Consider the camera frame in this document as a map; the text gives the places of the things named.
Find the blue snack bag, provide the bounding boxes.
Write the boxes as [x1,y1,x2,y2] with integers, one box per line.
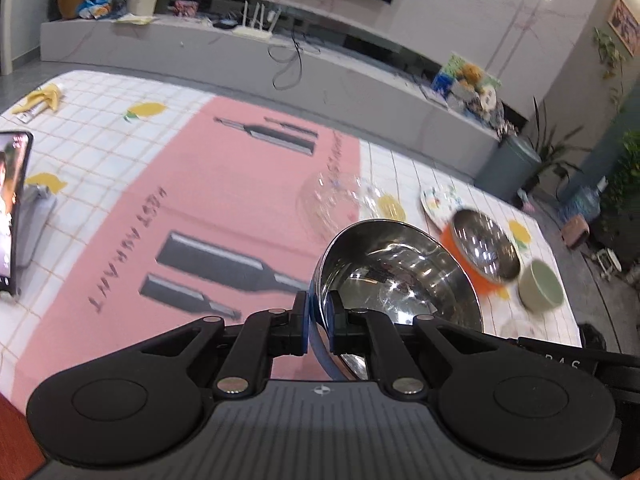
[77,0,126,20]

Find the teddy bear toy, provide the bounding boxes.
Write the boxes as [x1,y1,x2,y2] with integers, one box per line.
[456,63,484,90]

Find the pink checkered lemon tablecloth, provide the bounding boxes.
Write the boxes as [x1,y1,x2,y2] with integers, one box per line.
[1,70,555,410]

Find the black cable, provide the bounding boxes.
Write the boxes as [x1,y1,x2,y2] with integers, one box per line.
[267,29,321,91]

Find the blue steel bowl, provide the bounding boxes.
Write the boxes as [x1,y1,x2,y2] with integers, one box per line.
[309,219,483,380]

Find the orange steel bowl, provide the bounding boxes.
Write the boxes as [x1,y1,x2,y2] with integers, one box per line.
[440,208,522,297]

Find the white fruity printed plate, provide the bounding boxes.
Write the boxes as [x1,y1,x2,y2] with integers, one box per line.
[420,184,465,231]

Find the white wifi router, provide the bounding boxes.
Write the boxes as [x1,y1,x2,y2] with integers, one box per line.
[232,1,281,41]

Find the blue water jug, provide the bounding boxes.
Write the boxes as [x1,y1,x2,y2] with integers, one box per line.
[559,177,608,223]

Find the framed wall picture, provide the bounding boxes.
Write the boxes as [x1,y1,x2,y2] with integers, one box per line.
[608,0,639,56]

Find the pink plastic stool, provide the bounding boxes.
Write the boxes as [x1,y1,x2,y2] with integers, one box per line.
[561,214,590,250]

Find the yellow cloth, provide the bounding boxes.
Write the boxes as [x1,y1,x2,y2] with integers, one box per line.
[11,84,64,115]

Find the green floor plant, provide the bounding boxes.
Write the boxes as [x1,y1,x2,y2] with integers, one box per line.
[524,99,591,193]

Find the grey round trash bin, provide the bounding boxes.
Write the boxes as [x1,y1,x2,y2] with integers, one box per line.
[474,136,541,202]

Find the black smartphone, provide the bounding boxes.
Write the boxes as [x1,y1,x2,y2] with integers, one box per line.
[0,130,34,296]

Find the grey tv console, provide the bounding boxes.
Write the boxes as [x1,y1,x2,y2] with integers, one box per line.
[40,0,498,177]

